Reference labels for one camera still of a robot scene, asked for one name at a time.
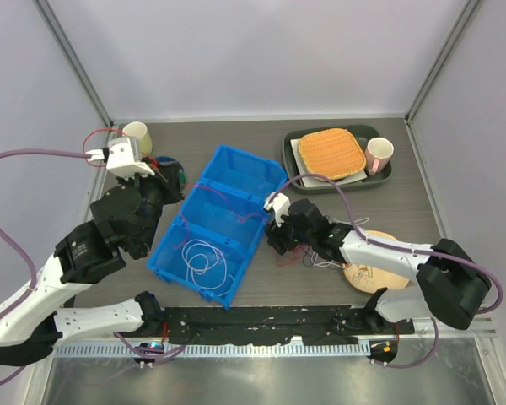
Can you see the round wooden decorated coaster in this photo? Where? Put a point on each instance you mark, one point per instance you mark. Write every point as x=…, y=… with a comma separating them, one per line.
x=368, y=279

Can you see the grey slotted cable duct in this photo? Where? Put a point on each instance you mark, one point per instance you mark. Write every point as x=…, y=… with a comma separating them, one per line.
x=296, y=348

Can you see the blue three-compartment plastic bin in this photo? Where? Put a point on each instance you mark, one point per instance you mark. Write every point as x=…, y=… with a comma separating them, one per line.
x=210, y=243

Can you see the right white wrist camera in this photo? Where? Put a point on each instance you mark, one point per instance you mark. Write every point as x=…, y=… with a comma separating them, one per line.
x=278, y=204

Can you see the white square plate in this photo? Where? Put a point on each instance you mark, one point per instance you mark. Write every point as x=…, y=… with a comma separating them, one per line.
x=315, y=183

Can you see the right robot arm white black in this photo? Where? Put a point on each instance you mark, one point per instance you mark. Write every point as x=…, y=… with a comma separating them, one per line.
x=447, y=285

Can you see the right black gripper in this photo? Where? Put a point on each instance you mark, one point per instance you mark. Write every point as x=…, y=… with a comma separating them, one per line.
x=277, y=236

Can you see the orange woven square plate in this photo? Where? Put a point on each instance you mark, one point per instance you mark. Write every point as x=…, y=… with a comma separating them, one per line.
x=334, y=153

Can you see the pink mug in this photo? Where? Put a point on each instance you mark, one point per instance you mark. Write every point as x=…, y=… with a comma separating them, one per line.
x=378, y=154

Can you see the yellow mug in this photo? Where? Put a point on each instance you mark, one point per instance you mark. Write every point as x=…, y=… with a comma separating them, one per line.
x=140, y=132

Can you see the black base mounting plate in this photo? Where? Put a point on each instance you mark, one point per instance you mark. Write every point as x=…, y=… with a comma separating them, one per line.
x=268, y=325

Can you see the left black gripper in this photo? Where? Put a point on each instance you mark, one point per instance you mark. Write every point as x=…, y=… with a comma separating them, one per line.
x=171, y=186

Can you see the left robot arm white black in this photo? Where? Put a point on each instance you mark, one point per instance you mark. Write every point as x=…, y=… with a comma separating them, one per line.
x=124, y=220

